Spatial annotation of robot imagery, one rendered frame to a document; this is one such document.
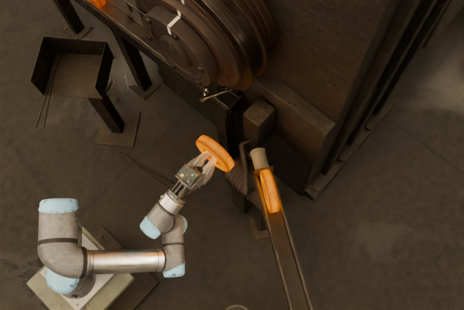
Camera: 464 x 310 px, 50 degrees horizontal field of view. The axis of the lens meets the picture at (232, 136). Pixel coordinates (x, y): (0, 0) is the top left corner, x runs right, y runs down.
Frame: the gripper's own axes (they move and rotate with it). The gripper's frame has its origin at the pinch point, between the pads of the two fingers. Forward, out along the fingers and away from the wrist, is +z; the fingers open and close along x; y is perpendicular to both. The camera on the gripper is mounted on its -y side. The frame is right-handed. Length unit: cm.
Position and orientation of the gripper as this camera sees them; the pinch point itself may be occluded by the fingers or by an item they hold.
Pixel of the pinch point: (214, 152)
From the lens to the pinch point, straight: 169.2
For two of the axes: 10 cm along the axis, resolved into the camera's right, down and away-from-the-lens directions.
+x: -7.5, -6.2, 2.3
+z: 6.3, -7.7, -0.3
